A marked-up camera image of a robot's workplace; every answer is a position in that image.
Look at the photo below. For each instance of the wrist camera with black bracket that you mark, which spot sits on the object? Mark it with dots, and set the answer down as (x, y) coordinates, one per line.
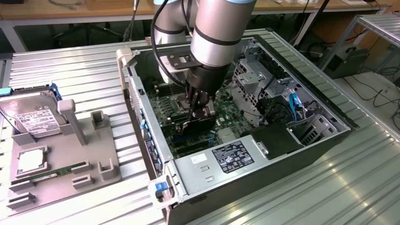
(179, 61)

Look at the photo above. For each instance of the black graphics card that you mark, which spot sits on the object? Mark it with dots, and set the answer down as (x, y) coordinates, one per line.
(200, 126)

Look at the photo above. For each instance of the grey power supply unit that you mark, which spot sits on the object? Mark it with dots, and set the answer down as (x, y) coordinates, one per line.
(200, 168)

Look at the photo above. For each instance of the blue case latch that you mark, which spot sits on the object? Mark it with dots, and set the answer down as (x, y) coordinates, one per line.
(160, 187)

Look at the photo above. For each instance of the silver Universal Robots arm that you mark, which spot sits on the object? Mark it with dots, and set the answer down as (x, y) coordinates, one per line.
(219, 28)

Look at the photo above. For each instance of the hard disk with blue bracket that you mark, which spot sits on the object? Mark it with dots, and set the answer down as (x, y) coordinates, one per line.
(31, 114)

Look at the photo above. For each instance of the metal disk bay cage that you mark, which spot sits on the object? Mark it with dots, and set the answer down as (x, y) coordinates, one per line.
(249, 79)

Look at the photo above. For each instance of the green RAM stick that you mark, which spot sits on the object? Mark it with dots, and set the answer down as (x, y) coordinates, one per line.
(47, 174)

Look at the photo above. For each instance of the RAM stick with white label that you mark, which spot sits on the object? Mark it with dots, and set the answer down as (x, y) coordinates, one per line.
(181, 119)

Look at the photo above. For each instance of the CPU socket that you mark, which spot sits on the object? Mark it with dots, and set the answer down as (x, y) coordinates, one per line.
(183, 102)

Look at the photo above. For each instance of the aluminium frame table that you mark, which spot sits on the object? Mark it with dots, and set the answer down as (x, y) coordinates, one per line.
(381, 25)

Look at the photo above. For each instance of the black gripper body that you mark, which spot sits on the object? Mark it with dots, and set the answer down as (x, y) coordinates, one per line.
(207, 78)

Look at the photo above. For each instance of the grey parts rack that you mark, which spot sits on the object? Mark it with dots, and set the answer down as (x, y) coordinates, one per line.
(68, 150)

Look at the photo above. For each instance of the wooden desk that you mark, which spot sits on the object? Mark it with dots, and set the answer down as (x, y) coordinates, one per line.
(93, 8)

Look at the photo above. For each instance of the black plastic air shroud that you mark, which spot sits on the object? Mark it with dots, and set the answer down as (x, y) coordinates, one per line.
(275, 140)

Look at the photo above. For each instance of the black tripod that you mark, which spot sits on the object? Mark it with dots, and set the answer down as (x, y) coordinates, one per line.
(84, 28)

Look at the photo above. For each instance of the green motherboard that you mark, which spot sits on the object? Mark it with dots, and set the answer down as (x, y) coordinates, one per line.
(224, 114)

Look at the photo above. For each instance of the silver CPU chip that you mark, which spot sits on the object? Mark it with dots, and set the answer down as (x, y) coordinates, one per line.
(31, 161)

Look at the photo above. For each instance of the silver chipset heat sink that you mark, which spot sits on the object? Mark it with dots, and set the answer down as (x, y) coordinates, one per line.
(228, 135)

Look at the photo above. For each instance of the black open PC case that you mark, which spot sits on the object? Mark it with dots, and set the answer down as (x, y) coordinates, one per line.
(265, 178)

